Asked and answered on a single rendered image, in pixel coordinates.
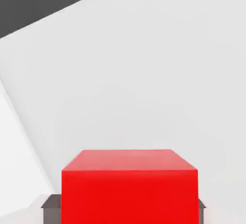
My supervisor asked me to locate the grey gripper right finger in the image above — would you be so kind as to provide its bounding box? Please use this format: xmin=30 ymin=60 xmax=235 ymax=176
xmin=198 ymin=199 xmax=227 ymax=224

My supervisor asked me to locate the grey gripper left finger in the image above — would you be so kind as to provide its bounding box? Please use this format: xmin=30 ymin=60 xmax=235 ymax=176
xmin=11 ymin=194 xmax=62 ymax=224

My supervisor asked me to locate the small red cube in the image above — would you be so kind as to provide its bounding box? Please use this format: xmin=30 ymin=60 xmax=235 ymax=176
xmin=61 ymin=149 xmax=200 ymax=224

